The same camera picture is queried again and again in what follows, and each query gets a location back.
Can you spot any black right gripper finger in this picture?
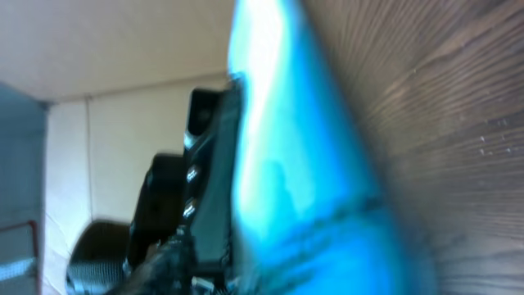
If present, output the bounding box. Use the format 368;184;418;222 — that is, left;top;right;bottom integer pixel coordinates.
106;237;196;295

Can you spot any blue Galaxy smartphone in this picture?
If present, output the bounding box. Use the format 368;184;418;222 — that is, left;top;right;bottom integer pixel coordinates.
228;0;413;294

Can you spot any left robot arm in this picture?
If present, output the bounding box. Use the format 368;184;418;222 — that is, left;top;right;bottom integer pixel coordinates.
65;88;242;294

